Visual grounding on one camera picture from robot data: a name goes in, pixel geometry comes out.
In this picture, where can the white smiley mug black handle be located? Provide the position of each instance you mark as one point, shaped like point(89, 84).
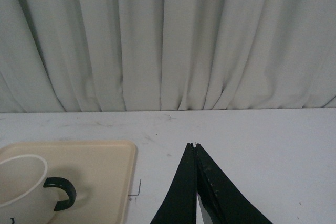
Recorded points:
point(28, 194)

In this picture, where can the white curtain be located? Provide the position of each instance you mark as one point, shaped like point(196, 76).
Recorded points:
point(152, 55)

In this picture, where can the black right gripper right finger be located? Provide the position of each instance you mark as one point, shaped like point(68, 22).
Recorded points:
point(220, 198)

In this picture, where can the beige square plate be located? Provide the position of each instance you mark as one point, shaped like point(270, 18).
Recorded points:
point(100, 171)

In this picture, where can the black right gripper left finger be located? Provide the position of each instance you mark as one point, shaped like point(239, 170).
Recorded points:
point(179, 204)

